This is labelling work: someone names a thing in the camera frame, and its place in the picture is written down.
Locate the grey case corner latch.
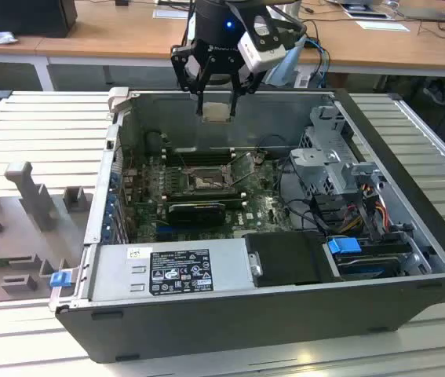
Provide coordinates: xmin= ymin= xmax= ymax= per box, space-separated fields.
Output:
xmin=108 ymin=86 xmax=131 ymax=117

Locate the metal socket cover frame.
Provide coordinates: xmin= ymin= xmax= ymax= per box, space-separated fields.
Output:
xmin=228 ymin=150 xmax=261 ymax=177

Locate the black graphics card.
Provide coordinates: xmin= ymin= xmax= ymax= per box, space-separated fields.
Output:
xmin=166 ymin=202 xmax=227 ymax=228

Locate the black computer tower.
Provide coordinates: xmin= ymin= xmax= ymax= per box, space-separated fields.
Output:
xmin=0 ymin=0 xmax=78 ymax=39

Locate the blue case latch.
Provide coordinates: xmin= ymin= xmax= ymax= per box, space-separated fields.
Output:
xmin=50 ymin=272 xmax=70 ymax=289

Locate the silver square CPU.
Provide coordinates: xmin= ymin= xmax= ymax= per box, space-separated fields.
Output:
xmin=201 ymin=101 xmax=234 ymax=124

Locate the dark sneaker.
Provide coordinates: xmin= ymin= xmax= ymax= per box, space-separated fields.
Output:
xmin=423 ymin=79 xmax=445 ymax=105

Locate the green motherboard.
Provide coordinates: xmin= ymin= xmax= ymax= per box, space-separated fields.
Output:
xmin=122 ymin=151 xmax=297 ymax=243

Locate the CPU socket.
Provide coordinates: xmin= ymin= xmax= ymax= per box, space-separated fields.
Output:
xmin=182 ymin=167 xmax=233 ymax=190

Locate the wooden desk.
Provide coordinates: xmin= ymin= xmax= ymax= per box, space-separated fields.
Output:
xmin=0 ymin=0 xmax=445 ymax=79

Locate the green RAM stick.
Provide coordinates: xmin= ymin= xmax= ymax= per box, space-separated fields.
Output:
xmin=166 ymin=195 xmax=246 ymax=210

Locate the yellow red wire bundle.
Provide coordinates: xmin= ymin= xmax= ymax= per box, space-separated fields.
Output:
xmin=339 ymin=198 xmax=390 ymax=235

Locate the silver metal drive cage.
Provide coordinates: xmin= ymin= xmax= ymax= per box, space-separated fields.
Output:
xmin=288 ymin=104 xmax=388 ymax=197

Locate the white paper sheet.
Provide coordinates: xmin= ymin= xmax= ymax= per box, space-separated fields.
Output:
xmin=355 ymin=20 xmax=410 ymax=33

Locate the black open PC case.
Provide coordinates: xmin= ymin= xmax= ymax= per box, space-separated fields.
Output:
xmin=48 ymin=86 xmax=445 ymax=364

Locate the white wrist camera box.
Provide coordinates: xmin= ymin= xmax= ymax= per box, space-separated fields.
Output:
xmin=239 ymin=31 xmax=288 ymax=74

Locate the silver power supply unit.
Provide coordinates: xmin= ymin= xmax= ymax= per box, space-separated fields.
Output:
xmin=86 ymin=237 xmax=254 ymax=303

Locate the grey parts rack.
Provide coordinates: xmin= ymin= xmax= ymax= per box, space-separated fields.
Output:
xmin=0 ymin=160 xmax=93 ymax=306

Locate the black plastic shroud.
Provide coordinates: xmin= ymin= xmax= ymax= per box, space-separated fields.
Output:
xmin=243 ymin=230 xmax=343 ymax=287

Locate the hard disk in blue carrier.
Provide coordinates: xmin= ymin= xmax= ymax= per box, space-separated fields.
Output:
xmin=326 ymin=236 xmax=402 ymax=280

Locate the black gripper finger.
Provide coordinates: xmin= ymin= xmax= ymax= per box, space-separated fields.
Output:
xmin=228 ymin=64 xmax=266 ymax=119
xmin=170 ymin=45 xmax=211 ymax=117

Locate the pale blue teach pendant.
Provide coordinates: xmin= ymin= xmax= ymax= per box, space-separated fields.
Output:
xmin=264 ymin=37 xmax=305 ymax=87

